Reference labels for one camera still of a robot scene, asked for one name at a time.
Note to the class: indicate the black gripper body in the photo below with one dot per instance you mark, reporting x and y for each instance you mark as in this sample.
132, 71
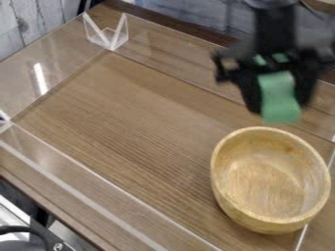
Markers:
274, 49

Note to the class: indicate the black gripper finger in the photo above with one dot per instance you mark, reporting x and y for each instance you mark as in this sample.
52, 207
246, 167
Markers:
249, 87
306, 74

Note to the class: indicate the green rectangular block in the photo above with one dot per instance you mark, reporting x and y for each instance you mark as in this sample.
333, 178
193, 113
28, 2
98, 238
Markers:
279, 105

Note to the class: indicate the wooden bowl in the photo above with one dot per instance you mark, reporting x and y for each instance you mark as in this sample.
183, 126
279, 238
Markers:
270, 179

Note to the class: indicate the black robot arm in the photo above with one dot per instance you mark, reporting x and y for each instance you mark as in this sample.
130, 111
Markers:
275, 67

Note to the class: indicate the clear acrylic corner bracket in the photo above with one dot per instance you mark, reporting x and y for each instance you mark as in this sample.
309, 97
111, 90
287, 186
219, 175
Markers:
107, 38

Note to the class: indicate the black metal bracket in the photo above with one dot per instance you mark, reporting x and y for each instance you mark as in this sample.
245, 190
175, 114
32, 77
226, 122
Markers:
46, 238

